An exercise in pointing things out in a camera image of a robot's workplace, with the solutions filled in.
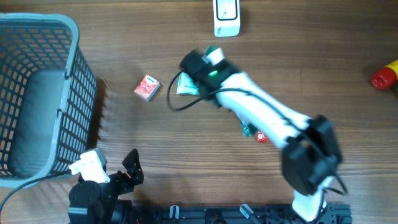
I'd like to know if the green 3M gloves pack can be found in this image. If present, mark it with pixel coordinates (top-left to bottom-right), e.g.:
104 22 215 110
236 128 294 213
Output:
240 120 258 138

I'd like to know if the white barcode scanner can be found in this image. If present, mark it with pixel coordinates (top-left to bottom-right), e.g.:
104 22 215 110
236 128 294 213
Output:
213 0 241 37

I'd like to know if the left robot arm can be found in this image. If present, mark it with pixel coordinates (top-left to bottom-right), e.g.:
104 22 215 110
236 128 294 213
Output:
68 148 144 223

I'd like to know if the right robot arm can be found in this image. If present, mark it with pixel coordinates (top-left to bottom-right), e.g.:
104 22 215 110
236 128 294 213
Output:
180 48 343 223

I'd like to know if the mint toilet wipes pack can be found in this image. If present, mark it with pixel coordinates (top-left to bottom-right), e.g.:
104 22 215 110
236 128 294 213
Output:
177 72 200 95

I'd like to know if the red sriracha sauce bottle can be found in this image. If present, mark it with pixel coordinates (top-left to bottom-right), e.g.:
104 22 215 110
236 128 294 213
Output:
371 60 397 90

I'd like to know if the black mounting rail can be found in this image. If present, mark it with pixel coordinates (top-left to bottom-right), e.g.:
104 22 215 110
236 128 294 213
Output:
118 198 353 224

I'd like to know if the small red tissue pack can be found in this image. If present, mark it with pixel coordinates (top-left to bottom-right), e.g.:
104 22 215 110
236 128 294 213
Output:
134 75 161 101

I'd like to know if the grey plastic basket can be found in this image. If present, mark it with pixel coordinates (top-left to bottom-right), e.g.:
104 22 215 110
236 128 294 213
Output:
1 13 97 188

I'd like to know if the red Nescafe sachet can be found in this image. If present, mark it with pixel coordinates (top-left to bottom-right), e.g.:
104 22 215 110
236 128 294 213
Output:
255 131 269 143

